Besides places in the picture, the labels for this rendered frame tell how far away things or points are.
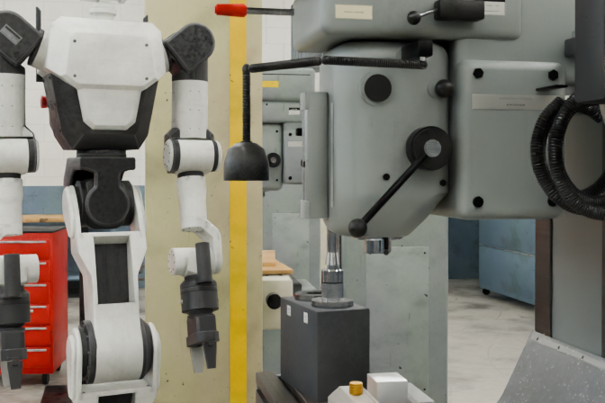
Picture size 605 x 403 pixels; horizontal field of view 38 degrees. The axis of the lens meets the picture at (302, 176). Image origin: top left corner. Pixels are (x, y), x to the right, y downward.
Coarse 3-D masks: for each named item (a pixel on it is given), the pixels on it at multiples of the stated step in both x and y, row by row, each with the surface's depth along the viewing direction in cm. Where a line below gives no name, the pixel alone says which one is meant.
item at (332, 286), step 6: (324, 276) 184; (330, 276) 184; (336, 276) 184; (342, 276) 185; (324, 282) 185; (330, 282) 184; (336, 282) 184; (342, 282) 185; (324, 288) 185; (330, 288) 184; (336, 288) 184; (342, 288) 185; (324, 294) 185; (330, 294) 184; (336, 294) 184; (342, 294) 185; (330, 300) 184; (336, 300) 184
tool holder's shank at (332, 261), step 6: (330, 234) 185; (336, 234) 185; (330, 240) 185; (336, 240) 185; (330, 246) 185; (336, 246) 185; (330, 252) 185; (336, 252) 185; (330, 258) 185; (336, 258) 185; (330, 264) 184; (336, 264) 185
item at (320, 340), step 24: (288, 312) 193; (312, 312) 180; (336, 312) 180; (360, 312) 182; (288, 336) 194; (312, 336) 180; (336, 336) 180; (360, 336) 182; (288, 360) 194; (312, 360) 181; (336, 360) 180; (360, 360) 182; (312, 384) 181; (336, 384) 180
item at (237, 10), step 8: (216, 8) 152; (224, 8) 152; (232, 8) 153; (240, 8) 153; (248, 8) 154; (256, 8) 154; (264, 8) 154; (272, 8) 155; (280, 8) 155; (240, 16) 154
